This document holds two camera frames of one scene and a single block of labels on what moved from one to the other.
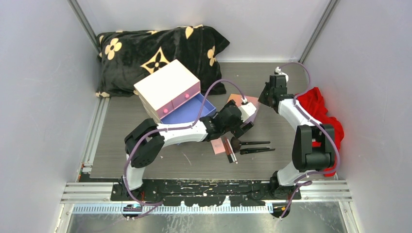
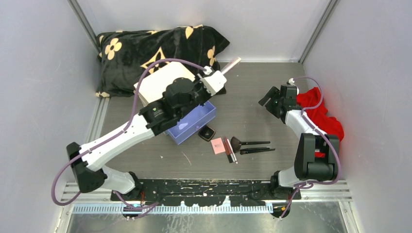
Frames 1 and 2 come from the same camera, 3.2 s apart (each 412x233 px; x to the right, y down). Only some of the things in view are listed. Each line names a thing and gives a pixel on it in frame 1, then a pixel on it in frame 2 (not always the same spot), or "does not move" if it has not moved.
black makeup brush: (252, 150) does not move
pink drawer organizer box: (163, 91) does not move
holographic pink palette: (237, 98) -> (231, 65)
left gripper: (238, 131) -> (201, 86)
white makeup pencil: (231, 151) does not move
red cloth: (312, 103) does not move
